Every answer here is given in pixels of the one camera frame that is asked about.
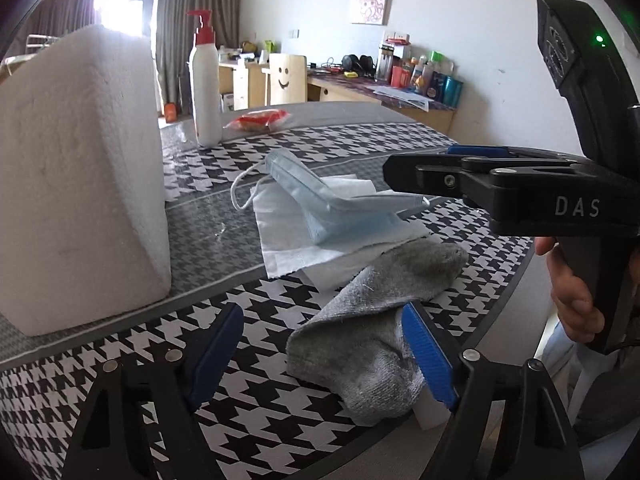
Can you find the person's right hand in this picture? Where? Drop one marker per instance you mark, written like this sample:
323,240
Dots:
572,305

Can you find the white foam box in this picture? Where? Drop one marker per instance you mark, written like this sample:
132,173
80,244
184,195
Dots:
80,185

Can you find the white papers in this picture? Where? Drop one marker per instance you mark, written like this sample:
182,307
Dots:
400,96

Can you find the red snack packet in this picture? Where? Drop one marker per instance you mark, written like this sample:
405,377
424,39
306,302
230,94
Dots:
257,121

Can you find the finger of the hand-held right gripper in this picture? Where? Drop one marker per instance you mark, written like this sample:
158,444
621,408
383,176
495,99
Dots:
475,150
425,175

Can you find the clear water bottle black lid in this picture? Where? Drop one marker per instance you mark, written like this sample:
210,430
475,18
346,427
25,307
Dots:
386,62

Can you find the blue face mask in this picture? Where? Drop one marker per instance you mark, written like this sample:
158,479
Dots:
330,210

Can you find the row of toiletry bottles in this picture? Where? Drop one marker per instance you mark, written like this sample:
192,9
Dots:
430,82

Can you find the orange plastic jug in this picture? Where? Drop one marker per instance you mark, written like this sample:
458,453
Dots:
171,112

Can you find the green box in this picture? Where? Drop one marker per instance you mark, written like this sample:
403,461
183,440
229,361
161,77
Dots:
269,46

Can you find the white double wall socket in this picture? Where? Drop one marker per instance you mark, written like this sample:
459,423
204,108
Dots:
398,37

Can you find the white paper napkin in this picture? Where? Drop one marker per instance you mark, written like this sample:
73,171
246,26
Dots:
290,250

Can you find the glass balcony door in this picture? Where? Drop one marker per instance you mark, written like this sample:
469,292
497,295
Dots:
127,0

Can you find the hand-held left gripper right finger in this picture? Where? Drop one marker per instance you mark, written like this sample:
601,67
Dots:
427,355

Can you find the person's light clothing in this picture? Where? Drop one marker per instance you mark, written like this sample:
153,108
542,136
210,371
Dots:
562,385

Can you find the pink cartoon wall picture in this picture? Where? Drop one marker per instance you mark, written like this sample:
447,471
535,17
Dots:
370,5

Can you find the wooden chair with smiley face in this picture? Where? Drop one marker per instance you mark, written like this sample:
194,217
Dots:
287,80

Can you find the houndstooth tablecloth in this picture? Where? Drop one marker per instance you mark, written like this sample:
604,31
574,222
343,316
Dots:
250,435

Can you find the white pump bottle red cap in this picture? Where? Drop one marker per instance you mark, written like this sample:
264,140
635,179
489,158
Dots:
206,95

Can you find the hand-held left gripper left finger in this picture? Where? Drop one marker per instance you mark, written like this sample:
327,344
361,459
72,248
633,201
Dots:
215,355

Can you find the grey sock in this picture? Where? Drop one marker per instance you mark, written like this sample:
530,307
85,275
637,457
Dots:
360,340

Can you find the black headphones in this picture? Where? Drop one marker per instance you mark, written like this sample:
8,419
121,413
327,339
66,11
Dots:
357,63

